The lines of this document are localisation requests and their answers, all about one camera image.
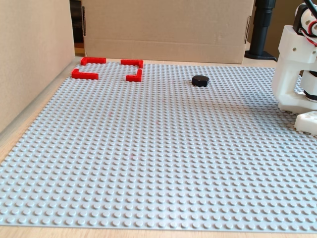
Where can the black hexagonal Lego piece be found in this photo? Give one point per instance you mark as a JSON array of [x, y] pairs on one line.
[[200, 80]]

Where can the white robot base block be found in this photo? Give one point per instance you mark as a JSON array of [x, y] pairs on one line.
[[307, 124]]

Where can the grey Lego baseplate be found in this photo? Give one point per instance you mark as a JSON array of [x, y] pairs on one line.
[[148, 148]]

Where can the red L-shaped Lego beam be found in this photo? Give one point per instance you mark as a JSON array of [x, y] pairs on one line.
[[131, 61], [135, 78], [85, 76], [94, 60]]

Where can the wide brown cardboard box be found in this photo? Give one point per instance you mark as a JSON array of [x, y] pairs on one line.
[[163, 29]]

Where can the black stand pole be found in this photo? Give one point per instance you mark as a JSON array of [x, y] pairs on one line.
[[263, 29]]

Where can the plain tan cardboard panel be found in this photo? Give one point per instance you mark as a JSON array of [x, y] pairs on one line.
[[34, 54]]

